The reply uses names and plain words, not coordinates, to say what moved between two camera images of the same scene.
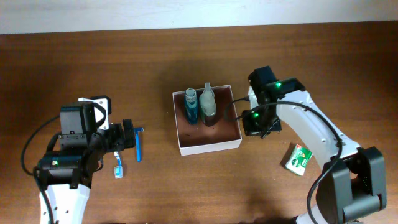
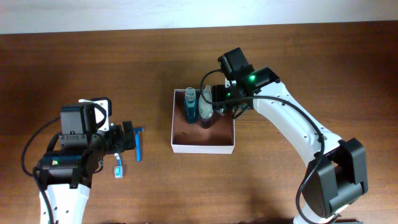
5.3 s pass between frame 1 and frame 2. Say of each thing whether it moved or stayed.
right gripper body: moved
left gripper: stayed
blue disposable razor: stayed
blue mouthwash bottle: stayed
